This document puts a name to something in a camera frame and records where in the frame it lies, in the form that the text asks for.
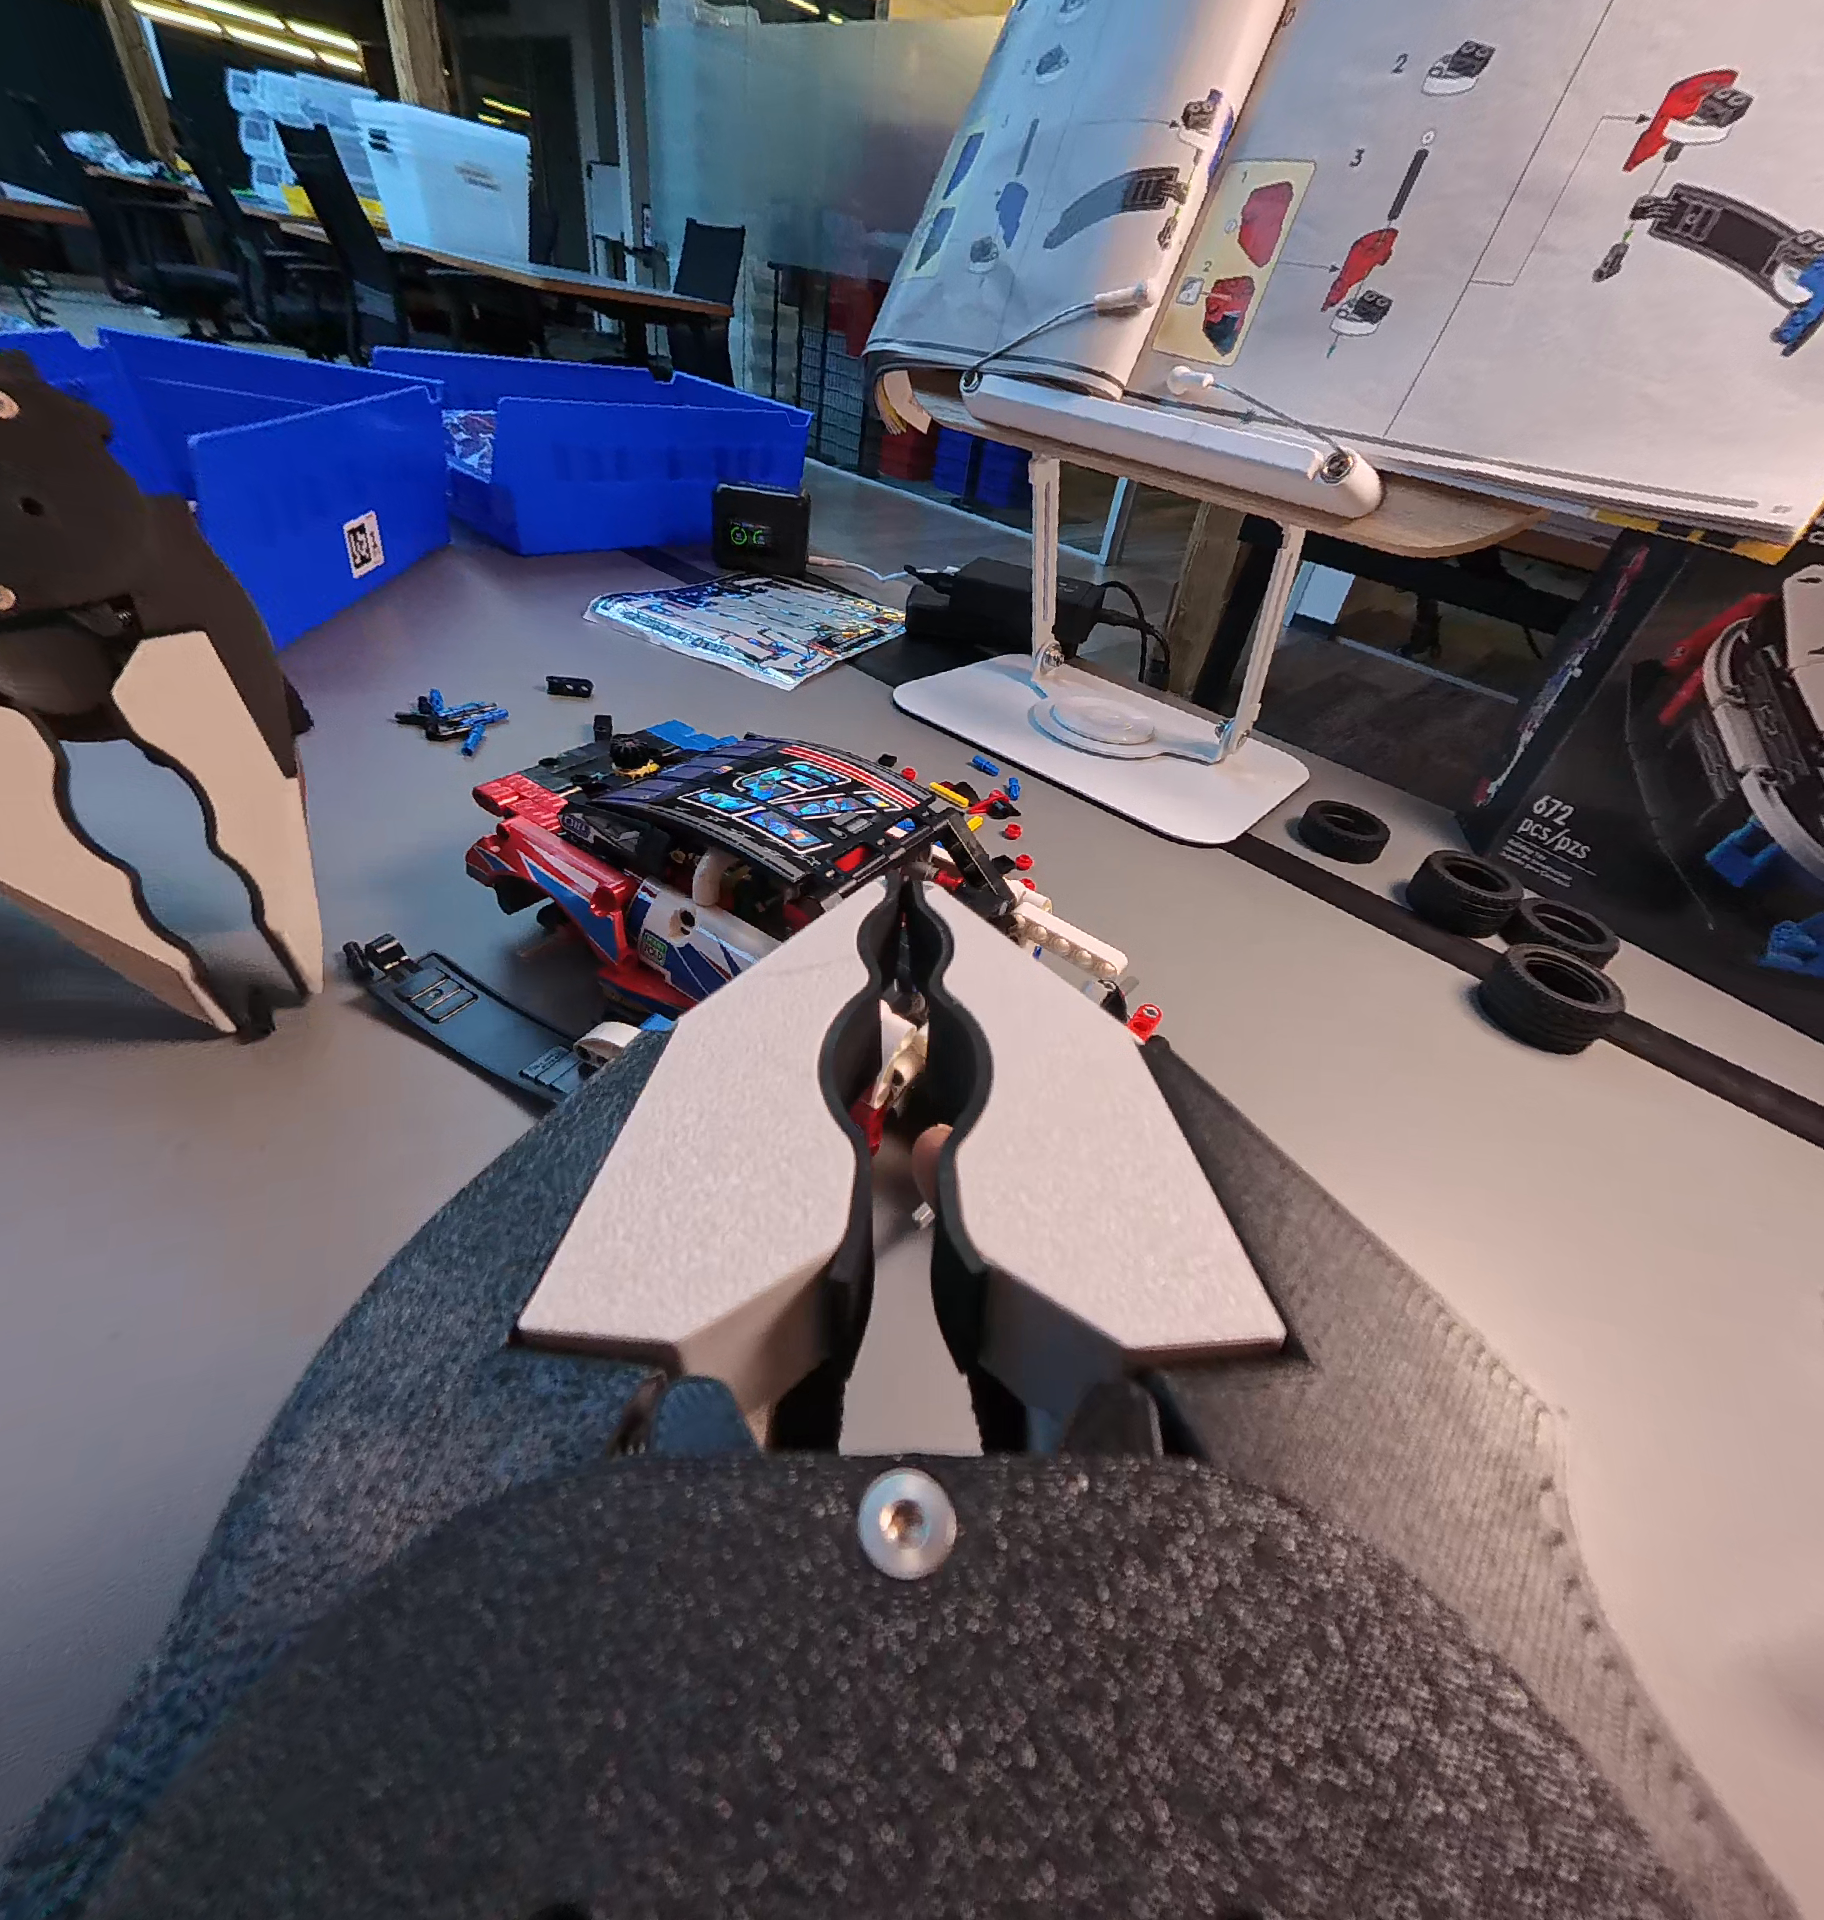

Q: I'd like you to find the red white lego race car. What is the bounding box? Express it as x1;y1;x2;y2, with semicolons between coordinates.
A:
465;717;1024;1041

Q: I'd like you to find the black office chair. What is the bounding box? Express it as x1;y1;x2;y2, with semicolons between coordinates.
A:
659;218;753;385
269;117;411;365

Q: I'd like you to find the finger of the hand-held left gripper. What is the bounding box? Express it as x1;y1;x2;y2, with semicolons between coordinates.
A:
105;626;330;1041
0;679;277;1043

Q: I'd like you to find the lego instruction book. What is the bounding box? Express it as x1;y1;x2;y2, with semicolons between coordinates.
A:
865;0;1824;548

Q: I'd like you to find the white book stand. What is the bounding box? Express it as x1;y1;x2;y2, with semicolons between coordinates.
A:
889;364;1544;847

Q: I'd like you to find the wooden office desk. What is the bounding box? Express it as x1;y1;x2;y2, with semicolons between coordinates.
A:
272;226;739;323

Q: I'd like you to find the black power adapter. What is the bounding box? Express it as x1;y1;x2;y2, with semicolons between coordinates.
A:
903;555;1115;648

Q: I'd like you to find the holographic sticker sheet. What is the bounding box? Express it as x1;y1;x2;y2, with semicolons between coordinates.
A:
580;576;908;693

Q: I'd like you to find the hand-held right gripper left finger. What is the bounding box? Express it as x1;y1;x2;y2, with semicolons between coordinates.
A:
516;876;908;1454

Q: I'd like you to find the white lego beam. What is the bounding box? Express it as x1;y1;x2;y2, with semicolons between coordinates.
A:
997;881;1138;1012

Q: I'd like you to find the black curved lego panel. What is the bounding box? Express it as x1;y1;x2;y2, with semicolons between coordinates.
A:
342;932;681;1112

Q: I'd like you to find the black device with green display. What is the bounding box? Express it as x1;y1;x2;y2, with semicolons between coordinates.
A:
712;476;818;578

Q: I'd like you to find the pile of small lego pieces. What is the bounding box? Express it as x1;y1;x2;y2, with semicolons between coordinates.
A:
928;757;1037;876

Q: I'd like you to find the blue plastic bin with tag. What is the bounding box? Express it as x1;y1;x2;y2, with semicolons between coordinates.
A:
0;323;456;648

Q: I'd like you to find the small parts drawer cabinet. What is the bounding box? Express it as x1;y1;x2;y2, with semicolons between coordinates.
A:
772;258;887;451

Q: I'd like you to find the small black lego piece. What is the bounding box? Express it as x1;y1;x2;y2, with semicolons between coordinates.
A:
867;876;935;1028

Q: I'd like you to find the white storage box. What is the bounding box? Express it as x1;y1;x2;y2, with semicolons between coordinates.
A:
348;95;532;268

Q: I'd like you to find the row of small storage bins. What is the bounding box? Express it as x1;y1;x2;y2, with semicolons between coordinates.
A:
867;424;1037;511

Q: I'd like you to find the black angled connector piece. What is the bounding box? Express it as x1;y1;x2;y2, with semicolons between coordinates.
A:
392;688;510;757

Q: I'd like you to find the black lego set box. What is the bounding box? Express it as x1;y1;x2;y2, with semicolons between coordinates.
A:
1456;440;1824;1041

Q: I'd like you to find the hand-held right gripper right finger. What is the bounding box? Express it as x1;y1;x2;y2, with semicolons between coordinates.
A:
914;881;1292;1456

